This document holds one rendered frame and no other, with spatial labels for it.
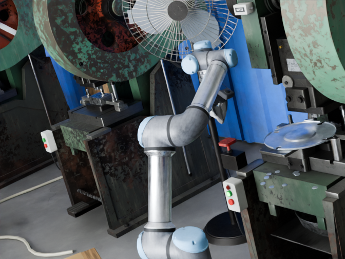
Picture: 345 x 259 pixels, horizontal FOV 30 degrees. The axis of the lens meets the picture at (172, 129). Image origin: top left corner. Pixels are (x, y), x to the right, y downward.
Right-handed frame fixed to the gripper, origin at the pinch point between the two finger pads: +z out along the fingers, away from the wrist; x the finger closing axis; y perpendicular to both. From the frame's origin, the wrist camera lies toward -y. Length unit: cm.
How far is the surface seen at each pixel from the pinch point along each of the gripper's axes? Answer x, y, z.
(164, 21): -21, 53, -39
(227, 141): 1.0, -0.9, 9.1
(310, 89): -14.5, -38.9, -11.5
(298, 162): -4.9, -34.5, 16.1
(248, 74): -135, 125, 30
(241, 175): 4.2, -9.2, 22.5
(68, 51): 11, 99, -33
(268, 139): -3.2, -22.3, 6.9
